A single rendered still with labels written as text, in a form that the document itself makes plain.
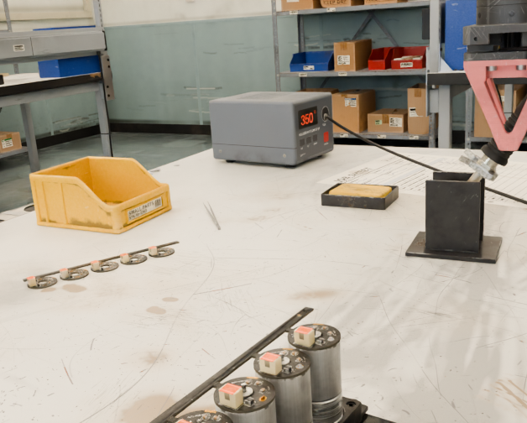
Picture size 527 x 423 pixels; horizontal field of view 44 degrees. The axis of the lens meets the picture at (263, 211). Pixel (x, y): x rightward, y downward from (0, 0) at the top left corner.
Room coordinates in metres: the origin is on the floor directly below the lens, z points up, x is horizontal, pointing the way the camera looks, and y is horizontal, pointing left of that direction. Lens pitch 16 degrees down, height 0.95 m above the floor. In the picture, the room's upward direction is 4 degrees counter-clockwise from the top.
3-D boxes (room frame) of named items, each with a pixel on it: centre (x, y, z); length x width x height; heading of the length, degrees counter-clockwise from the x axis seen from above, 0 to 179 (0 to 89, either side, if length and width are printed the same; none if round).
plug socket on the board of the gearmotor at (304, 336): (0.27, -0.02, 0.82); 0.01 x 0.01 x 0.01; 55
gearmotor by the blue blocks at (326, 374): (0.28, -0.02, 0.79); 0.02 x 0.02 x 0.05
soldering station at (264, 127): (1.00, -0.02, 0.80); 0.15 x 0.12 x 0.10; 54
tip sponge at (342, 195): (0.72, -0.11, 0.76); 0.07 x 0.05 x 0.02; 62
